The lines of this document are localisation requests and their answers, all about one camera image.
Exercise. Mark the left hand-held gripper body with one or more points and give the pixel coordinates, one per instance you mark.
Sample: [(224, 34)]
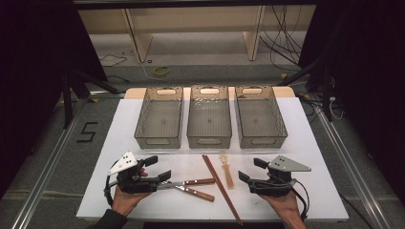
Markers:
[(137, 183)]

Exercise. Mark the yellow tape roll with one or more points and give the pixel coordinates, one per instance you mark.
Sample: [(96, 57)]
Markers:
[(156, 71)]

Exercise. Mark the aluminium floor rail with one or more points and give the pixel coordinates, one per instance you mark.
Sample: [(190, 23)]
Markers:
[(47, 168), (353, 165)]

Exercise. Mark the smoky transparent plastic bin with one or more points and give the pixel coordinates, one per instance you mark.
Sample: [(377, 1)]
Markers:
[(262, 143), (209, 143), (159, 143)]

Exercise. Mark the person's right hand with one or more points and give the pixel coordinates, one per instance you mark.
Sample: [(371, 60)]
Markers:
[(285, 205)]

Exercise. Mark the black tripod stand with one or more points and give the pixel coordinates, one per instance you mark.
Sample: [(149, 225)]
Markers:
[(326, 95), (67, 105)]

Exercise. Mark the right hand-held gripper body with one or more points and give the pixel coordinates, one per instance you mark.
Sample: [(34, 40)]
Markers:
[(273, 184)]

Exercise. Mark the light wooden desk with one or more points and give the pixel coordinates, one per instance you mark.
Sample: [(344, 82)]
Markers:
[(191, 19)]

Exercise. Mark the black curtain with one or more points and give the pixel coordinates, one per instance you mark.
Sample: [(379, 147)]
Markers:
[(366, 79), (31, 79)]

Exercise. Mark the person's left hand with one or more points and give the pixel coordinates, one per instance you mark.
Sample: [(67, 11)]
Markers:
[(127, 202)]

